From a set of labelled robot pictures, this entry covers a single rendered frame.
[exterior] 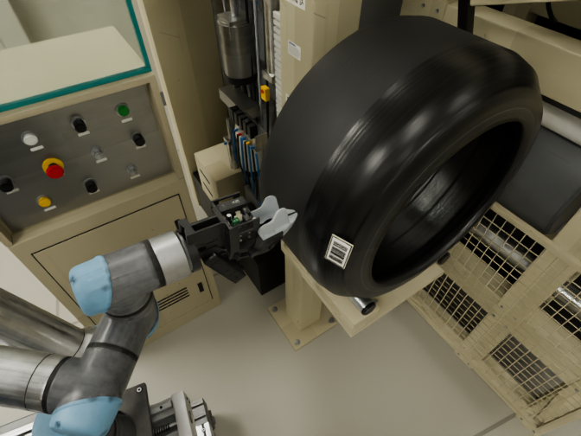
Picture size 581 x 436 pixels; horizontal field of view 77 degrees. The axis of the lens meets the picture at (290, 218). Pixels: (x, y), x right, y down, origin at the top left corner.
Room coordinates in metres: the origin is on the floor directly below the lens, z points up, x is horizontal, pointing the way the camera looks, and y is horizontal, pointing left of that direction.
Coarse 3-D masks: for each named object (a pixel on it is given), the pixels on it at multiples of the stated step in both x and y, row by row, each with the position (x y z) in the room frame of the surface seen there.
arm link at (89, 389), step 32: (0, 352) 0.19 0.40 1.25; (32, 352) 0.20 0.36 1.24; (96, 352) 0.20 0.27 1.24; (128, 352) 0.20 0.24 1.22; (0, 384) 0.15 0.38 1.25; (32, 384) 0.15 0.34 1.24; (64, 384) 0.15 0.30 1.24; (96, 384) 0.15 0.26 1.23; (64, 416) 0.12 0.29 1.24; (96, 416) 0.12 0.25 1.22
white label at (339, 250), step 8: (336, 240) 0.37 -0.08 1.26; (344, 240) 0.37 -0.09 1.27; (328, 248) 0.38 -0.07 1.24; (336, 248) 0.37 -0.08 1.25; (344, 248) 0.36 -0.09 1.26; (352, 248) 0.36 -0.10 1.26; (328, 256) 0.37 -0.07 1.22; (336, 256) 0.36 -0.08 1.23; (344, 256) 0.36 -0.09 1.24; (336, 264) 0.36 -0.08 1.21; (344, 264) 0.35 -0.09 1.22
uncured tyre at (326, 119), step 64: (320, 64) 0.63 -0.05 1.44; (384, 64) 0.57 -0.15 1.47; (448, 64) 0.54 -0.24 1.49; (512, 64) 0.57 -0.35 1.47; (320, 128) 0.51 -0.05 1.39; (384, 128) 0.46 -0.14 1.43; (448, 128) 0.45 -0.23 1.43; (512, 128) 0.71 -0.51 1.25; (320, 192) 0.43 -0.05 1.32; (384, 192) 0.40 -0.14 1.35; (448, 192) 0.73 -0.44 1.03; (320, 256) 0.38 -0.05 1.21; (384, 256) 0.59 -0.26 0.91
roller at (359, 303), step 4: (352, 300) 0.46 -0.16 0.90; (356, 300) 0.45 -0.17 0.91; (360, 300) 0.45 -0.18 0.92; (364, 300) 0.45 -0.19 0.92; (368, 300) 0.45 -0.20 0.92; (372, 300) 0.45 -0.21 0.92; (356, 304) 0.45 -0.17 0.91; (360, 304) 0.44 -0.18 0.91; (364, 304) 0.44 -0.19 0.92; (368, 304) 0.44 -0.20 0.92; (372, 304) 0.44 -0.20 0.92; (360, 308) 0.43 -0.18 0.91; (364, 308) 0.43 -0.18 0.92; (368, 308) 0.43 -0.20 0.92; (372, 308) 0.44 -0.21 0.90; (364, 312) 0.42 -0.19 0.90; (368, 312) 0.43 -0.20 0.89
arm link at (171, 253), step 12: (156, 240) 0.32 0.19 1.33; (168, 240) 0.32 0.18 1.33; (180, 240) 0.33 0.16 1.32; (156, 252) 0.30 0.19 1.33; (168, 252) 0.31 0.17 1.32; (180, 252) 0.31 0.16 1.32; (168, 264) 0.29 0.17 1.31; (180, 264) 0.30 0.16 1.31; (168, 276) 0.28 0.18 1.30; (180, 276) 0.29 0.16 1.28
